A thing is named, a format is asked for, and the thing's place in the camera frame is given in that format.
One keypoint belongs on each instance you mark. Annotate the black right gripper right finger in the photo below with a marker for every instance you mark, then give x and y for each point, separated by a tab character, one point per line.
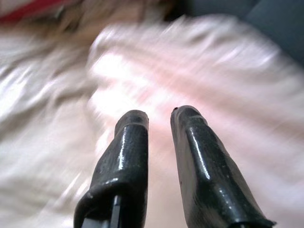
202	166

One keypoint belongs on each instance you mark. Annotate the pink cartoon print blanket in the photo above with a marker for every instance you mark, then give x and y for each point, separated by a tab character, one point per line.
178	71

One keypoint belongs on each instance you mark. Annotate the bed with beige floral sheet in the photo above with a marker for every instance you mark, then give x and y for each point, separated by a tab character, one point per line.
35	107

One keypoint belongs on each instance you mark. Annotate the large red pillow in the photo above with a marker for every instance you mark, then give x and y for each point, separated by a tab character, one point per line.
21	10

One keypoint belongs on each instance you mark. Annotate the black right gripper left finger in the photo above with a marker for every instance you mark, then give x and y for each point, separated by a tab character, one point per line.
128	154

